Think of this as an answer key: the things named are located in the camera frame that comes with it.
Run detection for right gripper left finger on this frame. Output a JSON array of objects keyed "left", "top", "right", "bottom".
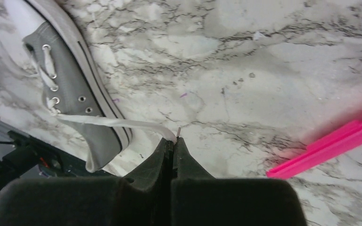
[{"left": 0, "top": 139, "right": 173, "bottom": 226}]

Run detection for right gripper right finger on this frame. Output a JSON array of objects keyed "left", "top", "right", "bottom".
[{"left": 171, "top": 137, "right": 307, "bottom": 226}]

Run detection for white shoelace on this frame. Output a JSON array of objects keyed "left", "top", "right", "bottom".
[{"left": 27, "top": 44, "right": 177, "bottom": 144}]

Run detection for grey canvas sneaker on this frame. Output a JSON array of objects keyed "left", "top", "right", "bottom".
[{"left": 4, "top": 0, "right": 132, "bottom": 172}]

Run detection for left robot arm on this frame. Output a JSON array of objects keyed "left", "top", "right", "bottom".
[{"left": 0, "top": 130, "right": 65, "bottom": 191}]

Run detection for pink plastic bar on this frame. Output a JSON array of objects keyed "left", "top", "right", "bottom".
[{"left": 266, "top": 120, "right": 362, "bottom": 179}]

